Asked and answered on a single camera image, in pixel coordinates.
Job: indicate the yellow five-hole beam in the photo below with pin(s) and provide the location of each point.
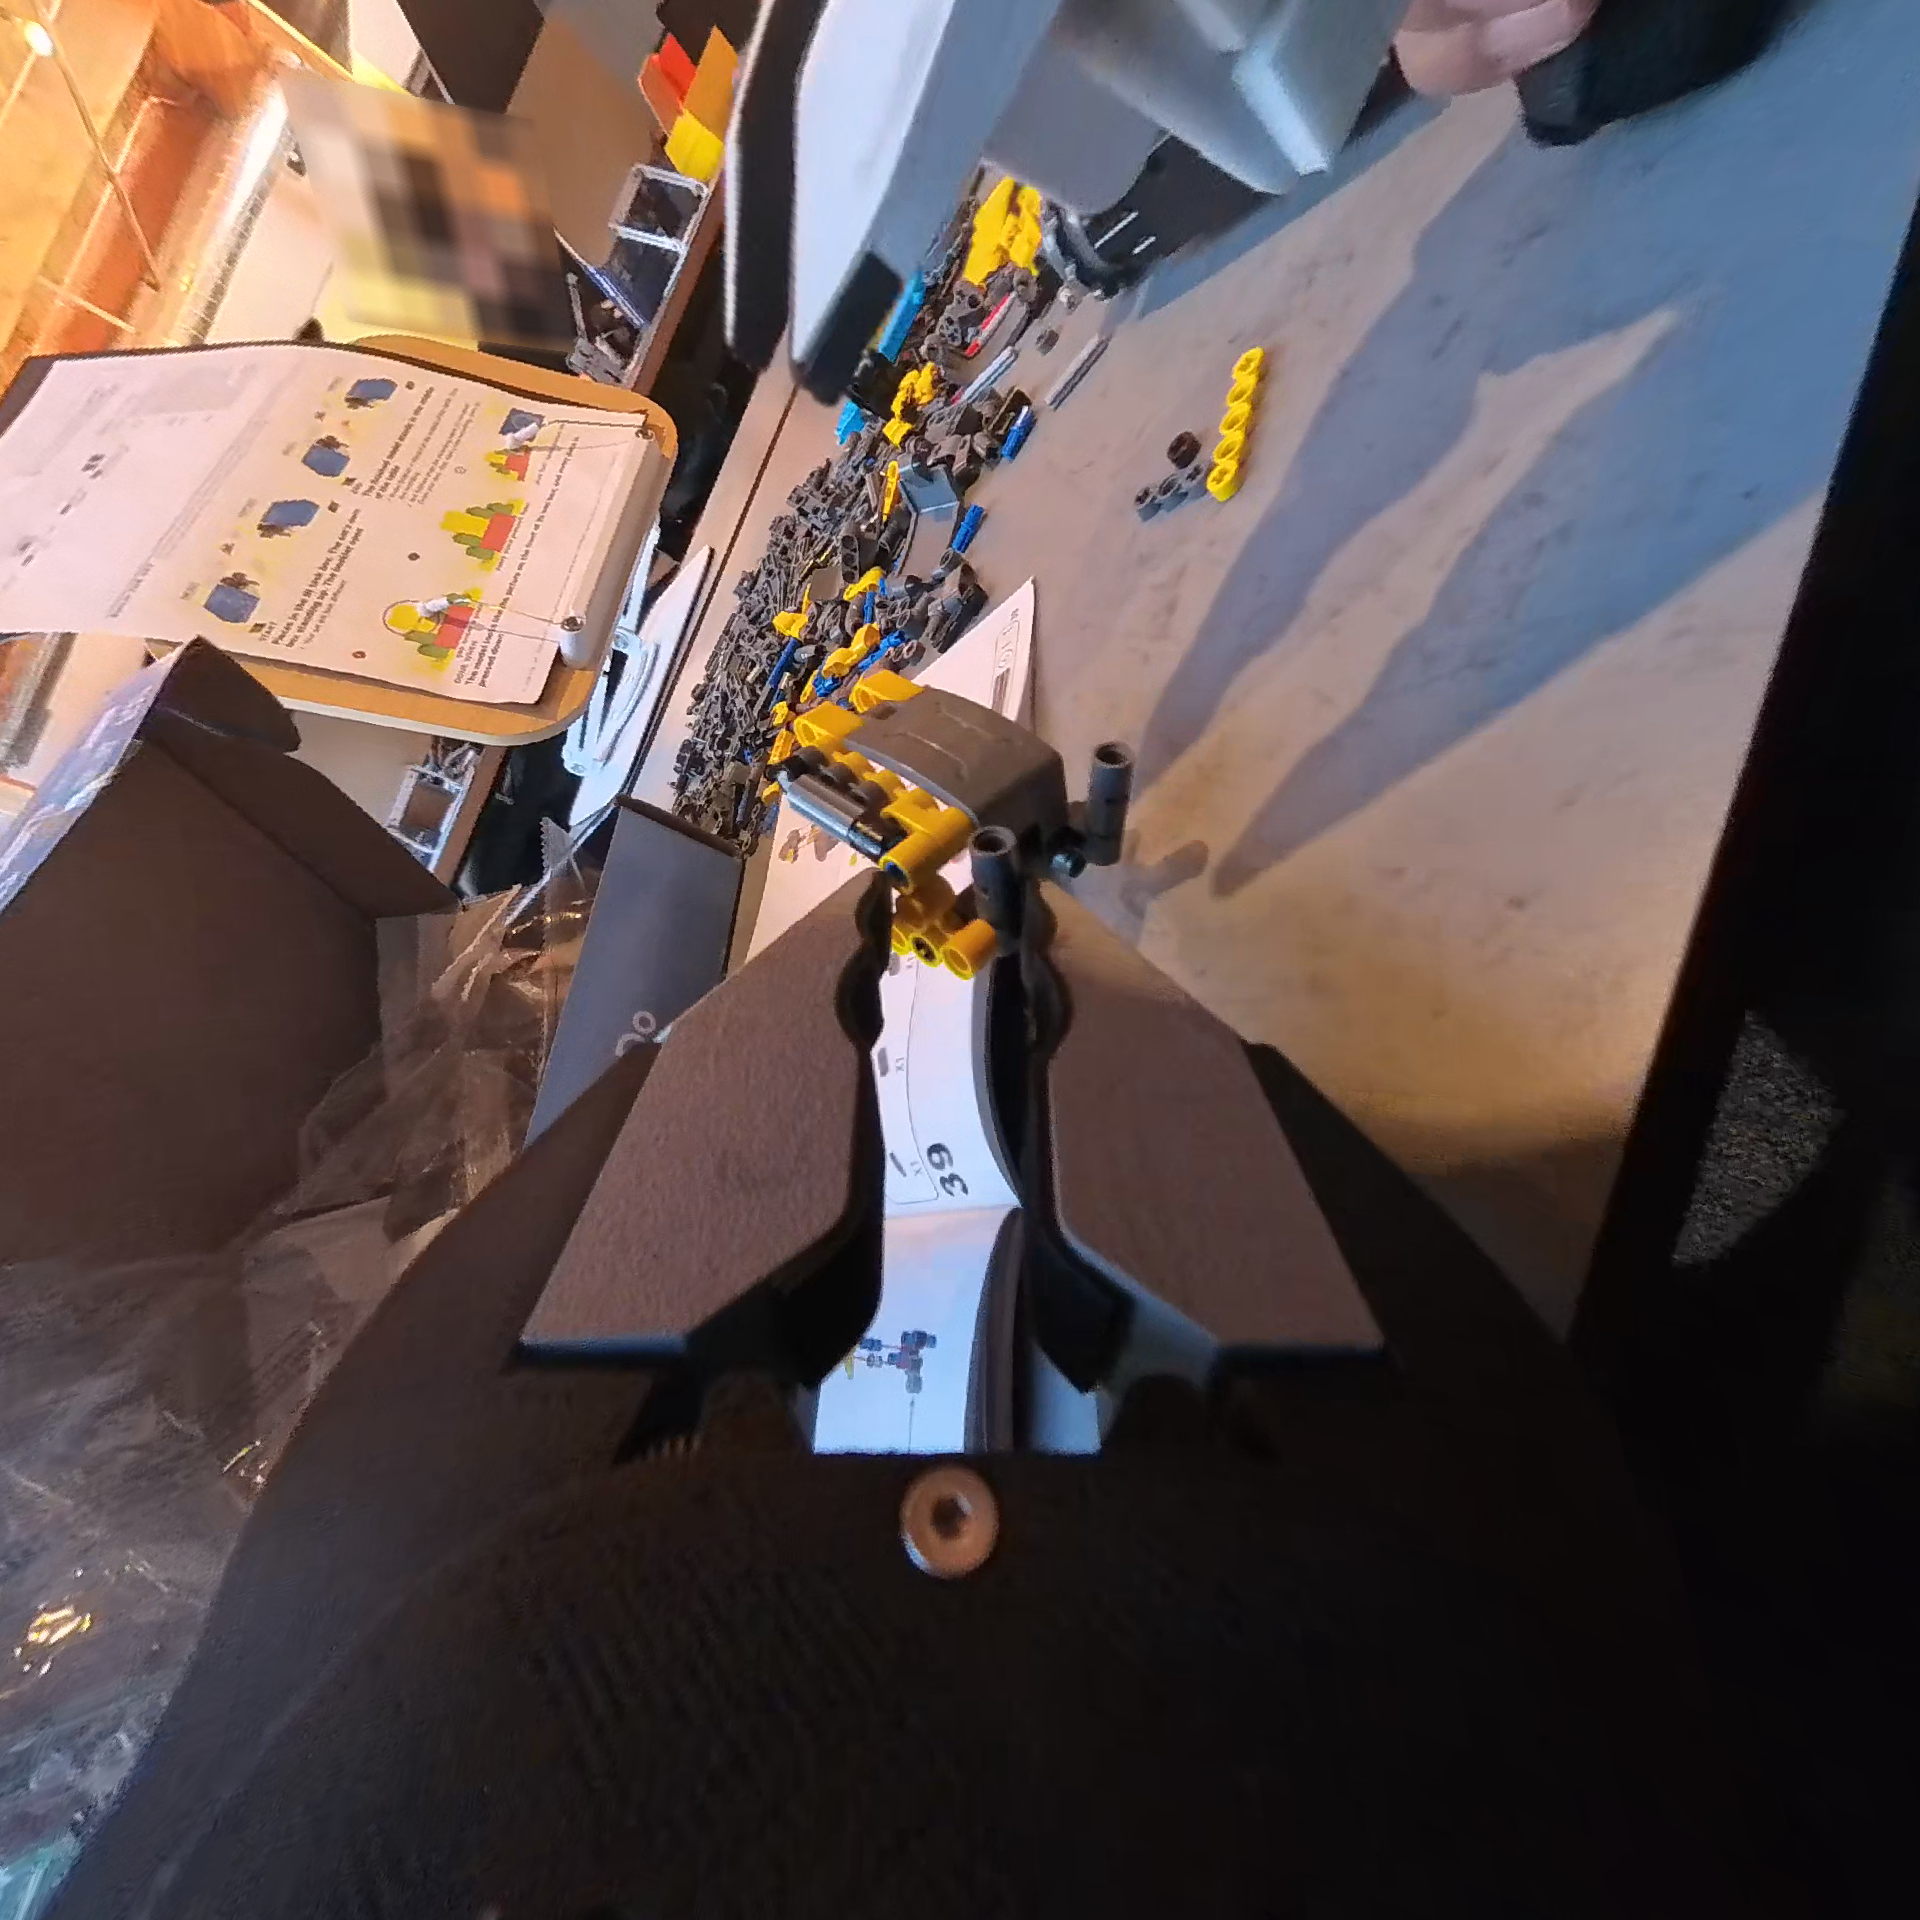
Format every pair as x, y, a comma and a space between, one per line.
1238, 429

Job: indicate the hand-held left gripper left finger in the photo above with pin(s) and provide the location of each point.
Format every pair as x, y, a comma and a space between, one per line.
722, 1187

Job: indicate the grey yellow brick assembly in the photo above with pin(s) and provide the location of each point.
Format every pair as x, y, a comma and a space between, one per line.
960, 750

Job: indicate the instruction booklet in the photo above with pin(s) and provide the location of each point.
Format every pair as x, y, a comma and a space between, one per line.
938, 1083

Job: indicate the coloured plastic blocks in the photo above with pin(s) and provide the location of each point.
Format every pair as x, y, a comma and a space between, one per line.
698, 90

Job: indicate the printed paper sheet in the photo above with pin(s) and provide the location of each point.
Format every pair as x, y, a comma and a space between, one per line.
224, 497

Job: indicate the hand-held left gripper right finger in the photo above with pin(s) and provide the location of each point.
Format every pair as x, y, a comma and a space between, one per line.
1200, 1187

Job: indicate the spread of yellow brick panels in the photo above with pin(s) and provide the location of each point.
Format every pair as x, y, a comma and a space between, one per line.
1006, 232

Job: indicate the crumpled clear plastic bags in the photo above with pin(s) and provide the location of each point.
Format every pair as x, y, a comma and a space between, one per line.
181, 1427

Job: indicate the light grey axle piece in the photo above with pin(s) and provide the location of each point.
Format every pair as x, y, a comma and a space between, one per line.
1080, 373

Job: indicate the dark blue cardboard box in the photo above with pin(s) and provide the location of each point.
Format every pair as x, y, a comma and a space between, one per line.
181, 976

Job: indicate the person's right hand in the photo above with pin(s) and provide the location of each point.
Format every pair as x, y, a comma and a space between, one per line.
1478, 37

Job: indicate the grey curved panel piece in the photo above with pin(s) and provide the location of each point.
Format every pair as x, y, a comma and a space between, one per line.
938, 488

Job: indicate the paper stand with sheet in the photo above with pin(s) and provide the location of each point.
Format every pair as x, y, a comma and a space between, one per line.
451, 708

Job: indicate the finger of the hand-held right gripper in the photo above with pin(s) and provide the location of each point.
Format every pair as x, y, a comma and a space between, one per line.
871, 181

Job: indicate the pile of small brick pieces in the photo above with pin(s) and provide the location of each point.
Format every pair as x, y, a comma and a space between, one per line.
748, 600

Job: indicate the blue brick panel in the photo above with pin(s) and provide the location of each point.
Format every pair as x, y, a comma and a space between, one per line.
902, 310

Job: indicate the small grey three-hole connector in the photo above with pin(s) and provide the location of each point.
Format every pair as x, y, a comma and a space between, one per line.
1167, 493

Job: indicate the white flat device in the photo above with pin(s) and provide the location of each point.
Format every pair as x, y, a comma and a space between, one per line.
667, 629

